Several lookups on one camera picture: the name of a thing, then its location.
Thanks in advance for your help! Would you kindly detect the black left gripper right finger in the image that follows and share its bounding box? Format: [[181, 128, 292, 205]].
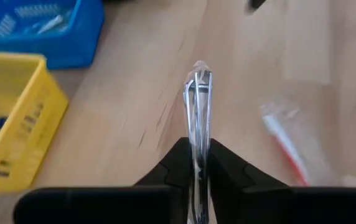
[[208, 138, 291, 224]]

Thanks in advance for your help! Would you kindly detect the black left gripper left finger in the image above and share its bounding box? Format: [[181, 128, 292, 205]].
[[134, 137, 194, 224]]

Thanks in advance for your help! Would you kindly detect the red toothbrush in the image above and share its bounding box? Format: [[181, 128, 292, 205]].
[[258, 101, 334, 188]]

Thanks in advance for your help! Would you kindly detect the yellow slotted plastic basket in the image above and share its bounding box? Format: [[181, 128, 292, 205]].
[[0, 50, 70, 195]]

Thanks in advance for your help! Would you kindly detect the blue slotted plastic basket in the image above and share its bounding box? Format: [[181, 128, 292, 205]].
[[0, 0, 106, 71]]

